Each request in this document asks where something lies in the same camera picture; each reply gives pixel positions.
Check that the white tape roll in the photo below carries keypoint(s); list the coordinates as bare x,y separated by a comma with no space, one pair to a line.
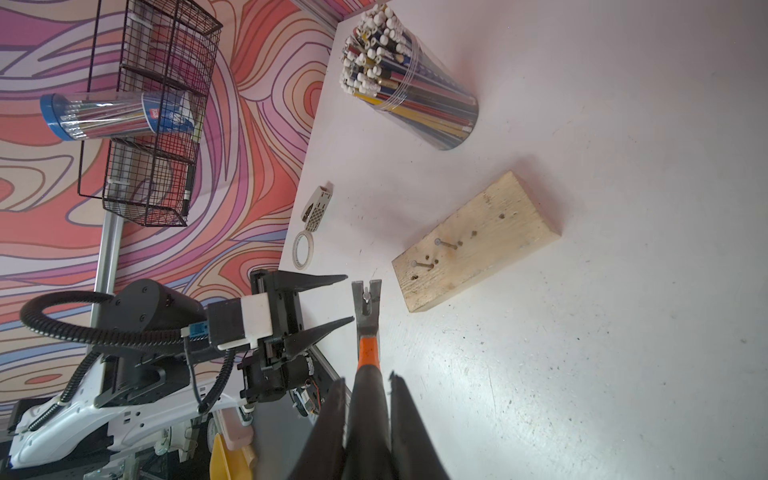
302,250

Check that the wooden block with nails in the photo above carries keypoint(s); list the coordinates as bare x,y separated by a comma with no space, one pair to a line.
494,229

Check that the cup of coloured pencils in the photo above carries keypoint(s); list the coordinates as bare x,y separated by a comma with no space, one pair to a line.
387,67

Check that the claw hammer orange black handle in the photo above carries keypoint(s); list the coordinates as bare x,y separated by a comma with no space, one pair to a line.
368,450

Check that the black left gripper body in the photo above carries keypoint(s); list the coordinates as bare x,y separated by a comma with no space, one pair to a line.
269,373

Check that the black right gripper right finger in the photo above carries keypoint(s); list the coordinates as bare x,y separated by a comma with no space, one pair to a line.
413,453

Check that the black marker in basket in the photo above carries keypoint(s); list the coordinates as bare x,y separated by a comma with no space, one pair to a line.
188,190

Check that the black wire basket left wall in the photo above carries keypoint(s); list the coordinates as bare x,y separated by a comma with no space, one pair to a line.
165,70

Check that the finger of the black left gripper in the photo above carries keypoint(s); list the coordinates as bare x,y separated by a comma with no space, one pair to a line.
295,282
296,344

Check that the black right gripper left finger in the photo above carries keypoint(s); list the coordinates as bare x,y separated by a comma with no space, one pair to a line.
323,455

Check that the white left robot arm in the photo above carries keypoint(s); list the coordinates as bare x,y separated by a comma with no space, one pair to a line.
159,361

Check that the grey stapler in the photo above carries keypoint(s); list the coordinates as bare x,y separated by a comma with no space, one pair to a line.
316,207

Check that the clear tube with blue cap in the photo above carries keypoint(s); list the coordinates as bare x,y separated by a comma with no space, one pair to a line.
97,115

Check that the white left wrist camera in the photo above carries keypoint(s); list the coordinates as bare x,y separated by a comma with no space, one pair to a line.
239,322

